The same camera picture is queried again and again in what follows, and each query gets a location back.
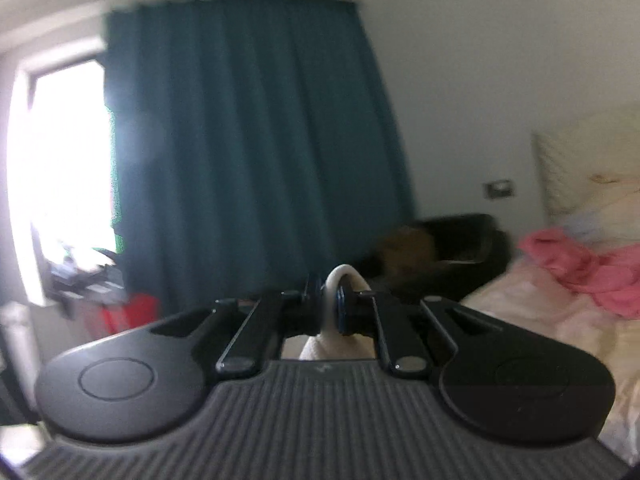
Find teal curtain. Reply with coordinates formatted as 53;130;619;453
102;0;420;322

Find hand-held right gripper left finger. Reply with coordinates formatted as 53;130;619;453
149;274;327;379

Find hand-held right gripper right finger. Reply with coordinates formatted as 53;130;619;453
335;282;503;380

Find wall switch plate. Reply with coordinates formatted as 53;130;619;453
483;178;516;200

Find cream pillows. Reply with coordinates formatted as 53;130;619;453
530;102;640;227

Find red bag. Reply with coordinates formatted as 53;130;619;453
99;292;162;337

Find dark clutter pile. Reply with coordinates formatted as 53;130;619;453
46;246;130;307

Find cream pillow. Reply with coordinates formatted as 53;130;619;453
559;172;640;248

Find white garment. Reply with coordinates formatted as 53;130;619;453
299;333;375;361

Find pink cloth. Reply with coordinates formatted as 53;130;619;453
517;226;640;320

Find black leather armchair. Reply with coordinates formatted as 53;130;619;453
359;213;513;305

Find brown cushion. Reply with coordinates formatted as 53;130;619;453
376;225;440;282

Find bed with pale sheet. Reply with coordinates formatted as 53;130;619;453
459;240;640;467

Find bright window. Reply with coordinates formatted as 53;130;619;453
6;51;120;307

